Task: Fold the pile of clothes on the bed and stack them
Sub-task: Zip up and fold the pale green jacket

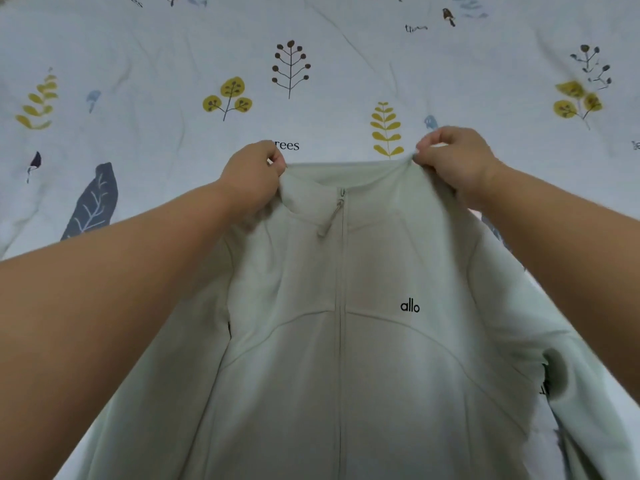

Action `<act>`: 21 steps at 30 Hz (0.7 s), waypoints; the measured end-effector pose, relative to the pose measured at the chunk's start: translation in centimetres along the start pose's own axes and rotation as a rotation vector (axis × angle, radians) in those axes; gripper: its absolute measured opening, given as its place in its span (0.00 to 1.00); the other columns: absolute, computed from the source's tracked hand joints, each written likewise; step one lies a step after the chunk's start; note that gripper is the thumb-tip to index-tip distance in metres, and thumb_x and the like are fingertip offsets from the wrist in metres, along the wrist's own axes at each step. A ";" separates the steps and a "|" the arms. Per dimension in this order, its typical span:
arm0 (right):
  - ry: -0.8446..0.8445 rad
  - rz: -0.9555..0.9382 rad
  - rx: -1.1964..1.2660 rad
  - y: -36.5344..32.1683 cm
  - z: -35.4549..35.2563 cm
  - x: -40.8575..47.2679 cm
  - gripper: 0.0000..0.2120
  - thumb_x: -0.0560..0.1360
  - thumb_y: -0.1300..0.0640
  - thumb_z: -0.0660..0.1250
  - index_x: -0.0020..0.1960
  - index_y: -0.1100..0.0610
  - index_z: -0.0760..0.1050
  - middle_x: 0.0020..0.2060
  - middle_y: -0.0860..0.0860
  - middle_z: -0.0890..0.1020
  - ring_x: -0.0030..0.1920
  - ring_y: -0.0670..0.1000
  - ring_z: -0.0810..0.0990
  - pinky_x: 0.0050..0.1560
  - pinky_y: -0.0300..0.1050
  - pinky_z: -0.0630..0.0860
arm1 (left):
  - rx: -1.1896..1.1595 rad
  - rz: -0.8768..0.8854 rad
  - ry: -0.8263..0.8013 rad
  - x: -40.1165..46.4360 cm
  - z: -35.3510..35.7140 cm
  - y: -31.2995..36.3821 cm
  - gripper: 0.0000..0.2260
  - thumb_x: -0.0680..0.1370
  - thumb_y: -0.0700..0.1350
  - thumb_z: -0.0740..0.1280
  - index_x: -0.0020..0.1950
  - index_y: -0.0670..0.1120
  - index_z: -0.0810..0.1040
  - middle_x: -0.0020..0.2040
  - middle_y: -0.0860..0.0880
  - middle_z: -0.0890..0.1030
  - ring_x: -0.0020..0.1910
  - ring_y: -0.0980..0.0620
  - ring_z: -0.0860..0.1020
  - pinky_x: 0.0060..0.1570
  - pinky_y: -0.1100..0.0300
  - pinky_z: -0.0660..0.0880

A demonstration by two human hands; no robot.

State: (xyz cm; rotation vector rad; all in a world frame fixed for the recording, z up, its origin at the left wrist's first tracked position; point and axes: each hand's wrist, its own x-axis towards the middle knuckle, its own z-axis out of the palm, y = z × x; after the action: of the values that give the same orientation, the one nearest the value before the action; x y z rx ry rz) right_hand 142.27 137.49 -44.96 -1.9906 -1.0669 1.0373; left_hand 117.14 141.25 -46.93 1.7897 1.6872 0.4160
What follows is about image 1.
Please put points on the sage green zip jacket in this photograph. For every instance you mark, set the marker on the sage green zip jacket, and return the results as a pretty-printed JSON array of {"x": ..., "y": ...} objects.
[{"x": 330, "y": 375}]

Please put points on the person's left forearm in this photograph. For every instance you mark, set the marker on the person's left forearm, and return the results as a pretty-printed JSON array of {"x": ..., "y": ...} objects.
[{"x": 90, "y": 325}]

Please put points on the person's right hand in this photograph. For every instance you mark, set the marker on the person's right hand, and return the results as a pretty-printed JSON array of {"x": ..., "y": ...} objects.
[{"x": 462, "y": 160}]

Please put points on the person's right forearm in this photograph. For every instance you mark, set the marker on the person's right forearm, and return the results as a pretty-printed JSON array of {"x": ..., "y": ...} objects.
[{"x": 570, "y": 265}]

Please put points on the person's left hand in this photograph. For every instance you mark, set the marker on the person's left hand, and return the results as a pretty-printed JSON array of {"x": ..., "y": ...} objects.
[{"x": 252, "y": 175}]

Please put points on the bed with leaf print bedding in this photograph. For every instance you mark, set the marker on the bed with leaf print bedding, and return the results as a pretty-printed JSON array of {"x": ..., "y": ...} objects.
[{"x": 150, "y": 95}]

